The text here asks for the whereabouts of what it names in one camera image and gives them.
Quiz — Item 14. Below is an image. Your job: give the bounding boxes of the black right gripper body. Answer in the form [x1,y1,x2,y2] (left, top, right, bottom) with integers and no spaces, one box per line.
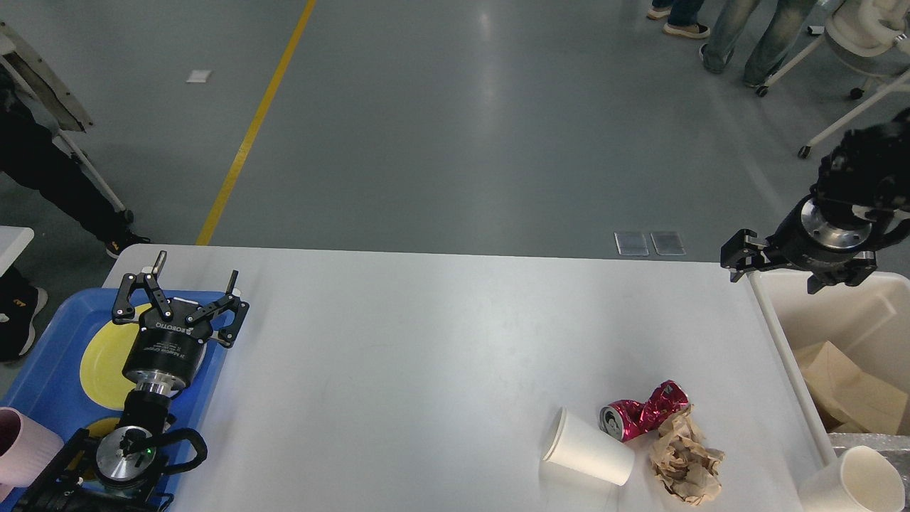
[766,198,879,278]

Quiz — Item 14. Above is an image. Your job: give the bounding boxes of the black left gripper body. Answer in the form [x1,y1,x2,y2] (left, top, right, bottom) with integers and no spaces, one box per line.
[122,304,213,389]

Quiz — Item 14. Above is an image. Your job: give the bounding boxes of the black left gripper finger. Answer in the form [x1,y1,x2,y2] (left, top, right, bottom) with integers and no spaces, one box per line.
[112,250,171,324]
[184,270,248,347]

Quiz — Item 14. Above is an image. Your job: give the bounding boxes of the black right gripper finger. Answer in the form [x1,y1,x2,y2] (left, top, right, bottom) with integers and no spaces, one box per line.
[719,229,776,283]
[807,263,877,294]

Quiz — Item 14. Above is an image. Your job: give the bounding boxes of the yellow plate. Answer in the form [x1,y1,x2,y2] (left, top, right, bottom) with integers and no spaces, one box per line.
[79,321,140,412]

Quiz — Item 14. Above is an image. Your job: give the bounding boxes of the brown paper bag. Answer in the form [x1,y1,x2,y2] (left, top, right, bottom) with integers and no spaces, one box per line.
[793,341,908,435]

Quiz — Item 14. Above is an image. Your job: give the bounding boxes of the pink ribbed mug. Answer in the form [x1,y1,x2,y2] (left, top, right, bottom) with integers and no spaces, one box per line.
[1,406,64,500]

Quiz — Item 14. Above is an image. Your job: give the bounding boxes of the white paper cup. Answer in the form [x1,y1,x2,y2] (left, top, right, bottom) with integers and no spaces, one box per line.
[542,406,635,486]
[798,445,906,511]

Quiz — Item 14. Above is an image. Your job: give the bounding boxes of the brown paper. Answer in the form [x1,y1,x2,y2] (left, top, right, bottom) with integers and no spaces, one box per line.
[649,405,725,506]

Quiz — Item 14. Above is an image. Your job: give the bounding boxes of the foil tray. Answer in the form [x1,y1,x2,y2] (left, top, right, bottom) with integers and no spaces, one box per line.
[828,433,909,454]

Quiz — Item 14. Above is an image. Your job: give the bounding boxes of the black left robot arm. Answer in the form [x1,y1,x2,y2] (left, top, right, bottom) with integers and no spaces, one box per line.
[2,252,250,511]

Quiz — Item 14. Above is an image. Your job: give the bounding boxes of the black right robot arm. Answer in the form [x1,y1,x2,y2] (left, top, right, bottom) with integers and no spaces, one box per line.
[719,110,909,294]

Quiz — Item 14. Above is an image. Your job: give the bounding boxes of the beige plastic bin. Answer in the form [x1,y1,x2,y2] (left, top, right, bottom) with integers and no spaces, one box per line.
[749,270,909,480]

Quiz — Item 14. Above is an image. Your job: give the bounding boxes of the floor outlet plate right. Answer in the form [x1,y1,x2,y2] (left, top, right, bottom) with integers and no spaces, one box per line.
[650,231,687,256]

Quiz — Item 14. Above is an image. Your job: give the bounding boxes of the floor outlet plate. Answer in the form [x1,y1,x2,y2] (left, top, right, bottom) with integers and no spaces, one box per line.
[614,231,650,257]
[650,231,687,256]

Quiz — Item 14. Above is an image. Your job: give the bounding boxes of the floor outlet plate left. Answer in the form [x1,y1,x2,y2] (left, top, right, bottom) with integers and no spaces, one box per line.
[614,231,650,257]

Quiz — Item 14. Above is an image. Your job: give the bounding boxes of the white side table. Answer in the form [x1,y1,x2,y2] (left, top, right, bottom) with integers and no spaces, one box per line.
[0,225,35,275]

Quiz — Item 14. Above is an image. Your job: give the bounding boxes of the crushed red can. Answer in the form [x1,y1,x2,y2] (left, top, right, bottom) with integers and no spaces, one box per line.
[599,380,690,443]

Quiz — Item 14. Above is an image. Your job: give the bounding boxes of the person in blue jeans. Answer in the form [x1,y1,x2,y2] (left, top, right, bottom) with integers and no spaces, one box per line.
[699,0,818,88]

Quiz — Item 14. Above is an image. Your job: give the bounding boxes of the grey chair at left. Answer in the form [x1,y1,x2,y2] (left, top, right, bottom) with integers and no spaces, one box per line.
[1,21,134,225]

